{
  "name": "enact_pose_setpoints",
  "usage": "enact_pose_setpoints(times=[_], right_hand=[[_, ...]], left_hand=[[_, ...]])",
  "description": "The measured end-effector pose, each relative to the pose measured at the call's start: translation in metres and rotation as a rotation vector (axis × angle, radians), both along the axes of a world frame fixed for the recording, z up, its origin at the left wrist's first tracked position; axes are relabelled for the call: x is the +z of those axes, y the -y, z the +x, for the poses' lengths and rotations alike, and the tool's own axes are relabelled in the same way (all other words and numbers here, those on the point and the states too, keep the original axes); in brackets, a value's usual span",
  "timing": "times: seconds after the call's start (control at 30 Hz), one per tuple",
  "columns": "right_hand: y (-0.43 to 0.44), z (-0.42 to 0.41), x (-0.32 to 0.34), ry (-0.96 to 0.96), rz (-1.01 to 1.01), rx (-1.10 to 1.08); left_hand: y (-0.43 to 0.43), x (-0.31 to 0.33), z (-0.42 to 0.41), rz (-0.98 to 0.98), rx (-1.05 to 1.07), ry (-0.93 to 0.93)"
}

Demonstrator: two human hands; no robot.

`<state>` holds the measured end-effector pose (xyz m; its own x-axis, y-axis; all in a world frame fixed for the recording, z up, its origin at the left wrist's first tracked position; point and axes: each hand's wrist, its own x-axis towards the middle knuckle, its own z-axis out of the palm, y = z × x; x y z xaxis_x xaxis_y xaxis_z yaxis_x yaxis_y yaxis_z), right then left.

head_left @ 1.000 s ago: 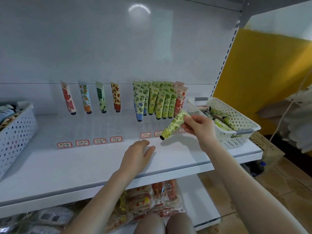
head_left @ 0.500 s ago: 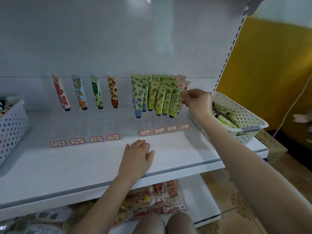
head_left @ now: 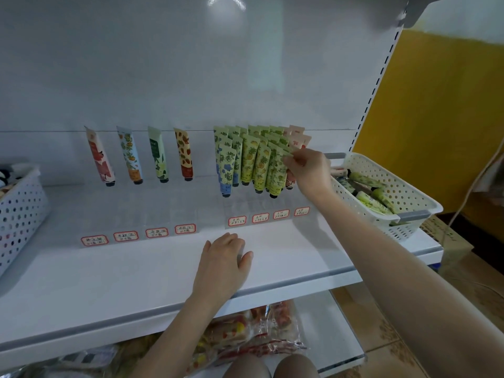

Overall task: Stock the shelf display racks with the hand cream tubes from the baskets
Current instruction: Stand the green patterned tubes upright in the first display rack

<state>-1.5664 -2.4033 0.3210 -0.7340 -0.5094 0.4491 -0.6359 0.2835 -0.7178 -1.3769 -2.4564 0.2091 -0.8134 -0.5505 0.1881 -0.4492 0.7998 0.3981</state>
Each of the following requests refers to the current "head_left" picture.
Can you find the pile of pale hand cream tubes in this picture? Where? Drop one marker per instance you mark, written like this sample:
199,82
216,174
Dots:
12,173

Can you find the row of hand cream tubes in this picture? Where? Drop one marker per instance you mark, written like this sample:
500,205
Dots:
183,149

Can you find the clear divider tray with labels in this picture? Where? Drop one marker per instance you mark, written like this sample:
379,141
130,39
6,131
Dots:
94,241

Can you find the pile of snack packets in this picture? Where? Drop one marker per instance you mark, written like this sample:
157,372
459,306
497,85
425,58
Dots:
252,330

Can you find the person's left forearm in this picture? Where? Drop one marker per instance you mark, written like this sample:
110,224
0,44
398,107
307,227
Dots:
177,338

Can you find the person's left hand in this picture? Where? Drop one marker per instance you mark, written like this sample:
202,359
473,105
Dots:
220,267

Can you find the person's right hand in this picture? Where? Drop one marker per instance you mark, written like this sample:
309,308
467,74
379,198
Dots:
313,175

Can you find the white perforated plastic basket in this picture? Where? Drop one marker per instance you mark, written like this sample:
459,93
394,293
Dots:
401,189
22,220

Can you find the pile of green hand cream tubes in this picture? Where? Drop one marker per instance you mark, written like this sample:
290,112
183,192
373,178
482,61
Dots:
370,202

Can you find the white metal shelf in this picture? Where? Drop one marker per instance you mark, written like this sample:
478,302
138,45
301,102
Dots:
102,279

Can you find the small brown cardboard box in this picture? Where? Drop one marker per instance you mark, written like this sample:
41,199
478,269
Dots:
449,240

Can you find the person's left leg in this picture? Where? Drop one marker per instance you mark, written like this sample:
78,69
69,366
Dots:
246,368

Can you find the person's right leg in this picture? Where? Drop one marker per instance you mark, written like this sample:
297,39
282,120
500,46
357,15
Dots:
295,367

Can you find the person's leg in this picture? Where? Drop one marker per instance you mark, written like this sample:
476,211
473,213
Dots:
295,367
246,368

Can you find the person's right forearm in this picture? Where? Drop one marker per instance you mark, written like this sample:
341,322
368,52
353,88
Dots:
409,287

